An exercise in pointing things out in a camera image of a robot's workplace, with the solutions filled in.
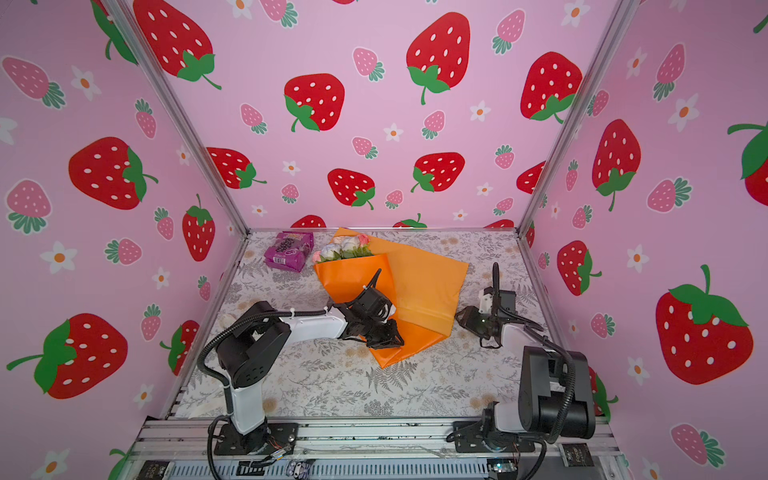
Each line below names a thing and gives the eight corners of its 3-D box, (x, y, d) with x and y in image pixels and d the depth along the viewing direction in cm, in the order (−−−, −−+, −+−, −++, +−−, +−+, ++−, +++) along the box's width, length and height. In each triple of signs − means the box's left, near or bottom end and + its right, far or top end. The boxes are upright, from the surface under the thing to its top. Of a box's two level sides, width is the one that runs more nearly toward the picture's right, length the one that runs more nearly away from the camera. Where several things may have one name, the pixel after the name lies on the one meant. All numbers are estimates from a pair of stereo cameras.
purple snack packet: (267, 270, 110) (261, 260, 106) (284, 239, 120) (279, 229, 116) (300, 274, 109) (296, 264, 104) (314, 243, 119) (311, 232, 114)
